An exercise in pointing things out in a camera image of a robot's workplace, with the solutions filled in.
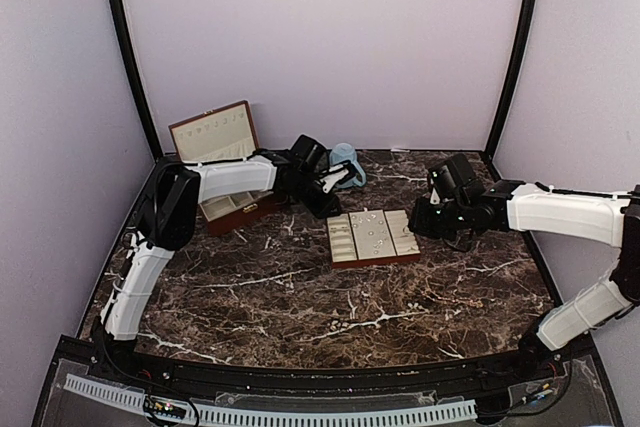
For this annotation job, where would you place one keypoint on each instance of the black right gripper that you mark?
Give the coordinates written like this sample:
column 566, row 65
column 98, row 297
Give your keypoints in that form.
column 420, row 224

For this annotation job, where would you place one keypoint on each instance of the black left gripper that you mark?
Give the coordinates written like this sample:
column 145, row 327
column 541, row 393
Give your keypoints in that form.
column 322, row 211

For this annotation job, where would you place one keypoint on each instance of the red jewelry display tray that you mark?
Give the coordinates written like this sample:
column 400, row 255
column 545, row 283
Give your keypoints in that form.
column 371, row 238

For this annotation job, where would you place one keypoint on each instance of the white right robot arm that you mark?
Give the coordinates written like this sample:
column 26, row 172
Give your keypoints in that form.
column 595, row 226

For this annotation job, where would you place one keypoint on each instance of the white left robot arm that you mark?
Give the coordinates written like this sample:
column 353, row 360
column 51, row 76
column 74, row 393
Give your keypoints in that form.
column 164, row 216

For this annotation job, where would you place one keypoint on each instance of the white perforated cable rail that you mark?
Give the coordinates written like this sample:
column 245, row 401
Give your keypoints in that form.
column 261, row 410

